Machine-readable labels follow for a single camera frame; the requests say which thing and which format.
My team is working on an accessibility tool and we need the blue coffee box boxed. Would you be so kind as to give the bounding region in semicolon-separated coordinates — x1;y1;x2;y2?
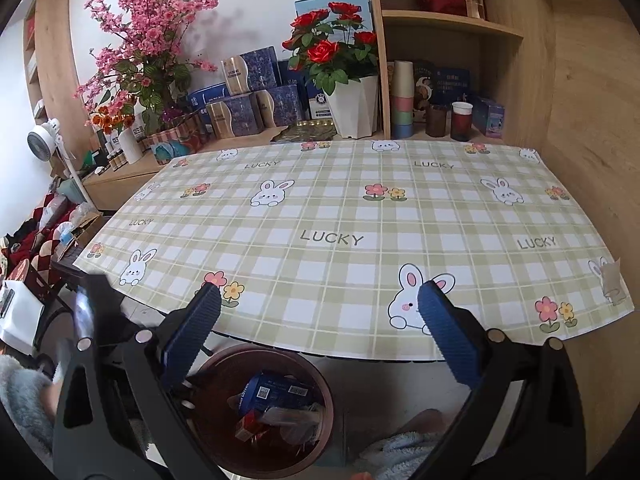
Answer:
239;372;322;415

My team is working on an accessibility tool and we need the white printed pouch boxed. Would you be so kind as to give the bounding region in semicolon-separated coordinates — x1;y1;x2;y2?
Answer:
259;403;326;445

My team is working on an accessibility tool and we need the brown round trash bin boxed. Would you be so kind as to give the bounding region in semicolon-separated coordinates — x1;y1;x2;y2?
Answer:
188;344;335;479

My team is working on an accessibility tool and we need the left hand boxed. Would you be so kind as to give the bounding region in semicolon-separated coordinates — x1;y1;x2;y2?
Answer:
40;382;63;420

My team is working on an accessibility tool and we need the red cigarette pack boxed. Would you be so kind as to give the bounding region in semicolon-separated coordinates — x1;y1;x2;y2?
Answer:
234;410;268;442

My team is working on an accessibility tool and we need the striped planter box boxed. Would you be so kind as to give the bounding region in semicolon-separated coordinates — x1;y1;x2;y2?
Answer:
146;112;207;166

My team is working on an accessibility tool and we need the white desk fan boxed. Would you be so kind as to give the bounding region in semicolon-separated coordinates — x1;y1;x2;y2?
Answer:
27;118;94;206

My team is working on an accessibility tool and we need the orange flowers white vase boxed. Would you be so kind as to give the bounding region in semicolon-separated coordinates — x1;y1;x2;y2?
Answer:
90;101;142;164

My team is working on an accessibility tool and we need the red cup white lid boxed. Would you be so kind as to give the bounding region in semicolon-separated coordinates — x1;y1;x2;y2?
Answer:
450;101;473;142

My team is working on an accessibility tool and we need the dark brown cup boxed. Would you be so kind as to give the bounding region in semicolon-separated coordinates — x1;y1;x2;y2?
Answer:
425;105;448;138

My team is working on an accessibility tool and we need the lower left blue gold box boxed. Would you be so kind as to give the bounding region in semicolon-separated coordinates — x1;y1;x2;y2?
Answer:
206;93;265;139

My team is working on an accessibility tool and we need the blue gold box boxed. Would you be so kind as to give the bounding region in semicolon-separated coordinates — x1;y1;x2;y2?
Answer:
221;47;281;96
206;93;265;139
255;84;304;128

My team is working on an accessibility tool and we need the small blue purple box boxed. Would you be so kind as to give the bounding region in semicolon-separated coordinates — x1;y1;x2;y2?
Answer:
472;96;506;139

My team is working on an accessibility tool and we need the flat blue box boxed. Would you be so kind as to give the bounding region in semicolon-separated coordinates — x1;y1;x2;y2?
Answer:
188;82;230;112

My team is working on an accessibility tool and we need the gold leaf tray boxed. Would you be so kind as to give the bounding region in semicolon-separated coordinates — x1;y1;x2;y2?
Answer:
271;119;337;143

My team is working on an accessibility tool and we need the lower right blue gold box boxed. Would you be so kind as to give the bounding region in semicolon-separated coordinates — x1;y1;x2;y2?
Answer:
255;84;304;128

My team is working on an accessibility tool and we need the navy box white label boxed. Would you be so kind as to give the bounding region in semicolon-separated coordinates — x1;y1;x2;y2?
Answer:
306;81;332;119

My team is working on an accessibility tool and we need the wooden shelf unit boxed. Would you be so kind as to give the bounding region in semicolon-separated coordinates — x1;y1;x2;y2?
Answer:
371;0;555;148

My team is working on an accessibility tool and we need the upper blue gold box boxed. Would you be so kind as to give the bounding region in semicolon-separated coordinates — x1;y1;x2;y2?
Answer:
221;47;281;96

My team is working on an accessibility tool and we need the stack of pastel cups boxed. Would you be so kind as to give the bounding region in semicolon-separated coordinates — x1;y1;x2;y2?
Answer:
390;61;414;139

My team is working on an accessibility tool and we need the pink blossom plant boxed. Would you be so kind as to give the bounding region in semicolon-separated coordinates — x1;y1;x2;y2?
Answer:
75;0;218;134

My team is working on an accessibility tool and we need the red rose plant white pot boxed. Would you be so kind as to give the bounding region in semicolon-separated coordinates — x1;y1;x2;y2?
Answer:
282;1;380;139

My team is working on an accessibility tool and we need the light blue tall box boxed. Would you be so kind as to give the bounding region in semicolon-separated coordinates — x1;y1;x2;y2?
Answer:
293;0;374;36

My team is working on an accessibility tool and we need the small glass bottle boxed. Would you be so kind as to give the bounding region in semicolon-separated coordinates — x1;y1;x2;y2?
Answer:
465;0;486;20

